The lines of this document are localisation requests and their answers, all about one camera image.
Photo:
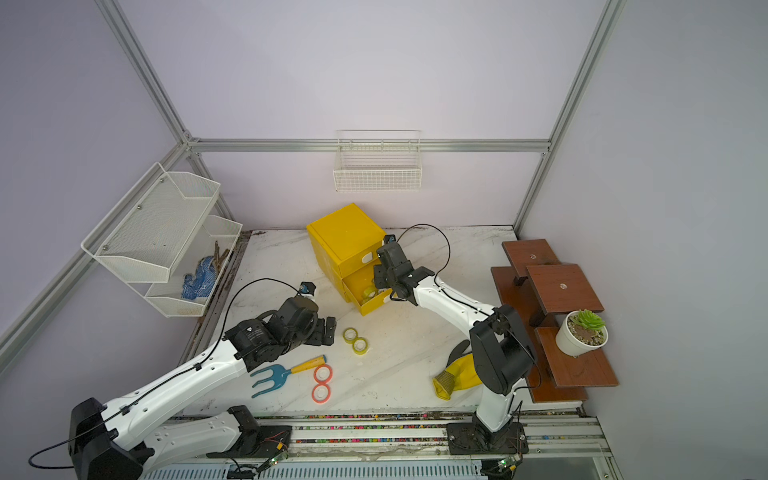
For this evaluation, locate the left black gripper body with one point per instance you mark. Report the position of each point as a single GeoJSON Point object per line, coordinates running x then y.
{"type": "Point", "coordinates": [300, 338]}

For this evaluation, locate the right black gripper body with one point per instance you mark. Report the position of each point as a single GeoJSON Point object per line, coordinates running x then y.
{"type": "Point", "coordinates": [392, 280]}

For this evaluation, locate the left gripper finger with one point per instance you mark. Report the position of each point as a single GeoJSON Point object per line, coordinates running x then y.
{"type": "Point", "coordinates": [329, 329]}
{"type": "Point", "coordinates": [315, 336]}

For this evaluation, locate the yellow tape roll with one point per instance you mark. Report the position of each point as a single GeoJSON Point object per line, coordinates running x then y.
{"type": "Point", "coordinates": [360, 346]}
{"type": "Point", "coordinates": [369, 294]}
{"type": "Point", "coordinates": [350, 335]}

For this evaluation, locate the yellow drawer cabinet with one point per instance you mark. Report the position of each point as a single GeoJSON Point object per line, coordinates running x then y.
{"type": "Point", "coordinates": [345, 244]}

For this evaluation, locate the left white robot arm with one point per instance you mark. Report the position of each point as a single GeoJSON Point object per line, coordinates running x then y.
{"type": "Point", "coordinates": [130, 436]}

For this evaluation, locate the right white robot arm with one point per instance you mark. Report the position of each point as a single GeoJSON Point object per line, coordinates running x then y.
{"type": "Point", "coordinates": [503, 352]}

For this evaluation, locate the blue item in shelf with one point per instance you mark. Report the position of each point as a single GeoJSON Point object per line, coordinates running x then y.
{"type": "Point", "coordinates": [201, 283]}

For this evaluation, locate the yellow black rubber glove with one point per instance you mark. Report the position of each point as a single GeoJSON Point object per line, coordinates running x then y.
{"type": "Point", "coordinates": [459, 373]}

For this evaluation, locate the white mesh two-tier shelf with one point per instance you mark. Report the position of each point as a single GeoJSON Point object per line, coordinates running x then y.
{"type": "Point", "coordinates": [159, 233]}

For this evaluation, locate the brown wooden stepped shelf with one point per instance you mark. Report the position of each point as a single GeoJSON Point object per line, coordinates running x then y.
{"type": "Point", "coordinates": [543, 290]}

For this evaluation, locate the potted succulent white pot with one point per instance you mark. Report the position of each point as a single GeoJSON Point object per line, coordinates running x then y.
{"type": "Point", "coordinates": [581, 332]}

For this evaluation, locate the teal garden fork yellow handle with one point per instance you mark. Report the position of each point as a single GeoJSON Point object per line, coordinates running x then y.
{"type": "Point", "coordinates": [274, 377]}

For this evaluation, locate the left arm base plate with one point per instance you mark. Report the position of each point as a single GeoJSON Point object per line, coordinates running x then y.
{"type": "Point", "coordinates": [254, 440]}

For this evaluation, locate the white wire wall basket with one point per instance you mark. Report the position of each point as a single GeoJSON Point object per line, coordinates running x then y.
{"type": "Point", "coordinates": [377, 161]}

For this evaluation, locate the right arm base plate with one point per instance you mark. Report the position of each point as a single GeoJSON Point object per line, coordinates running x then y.
{"type": "Point", "coordinates": [474, 438]}

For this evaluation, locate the aluminium frame rail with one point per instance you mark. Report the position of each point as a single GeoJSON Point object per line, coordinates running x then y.
{"type": "Point", "coordinates": [17, 339]}

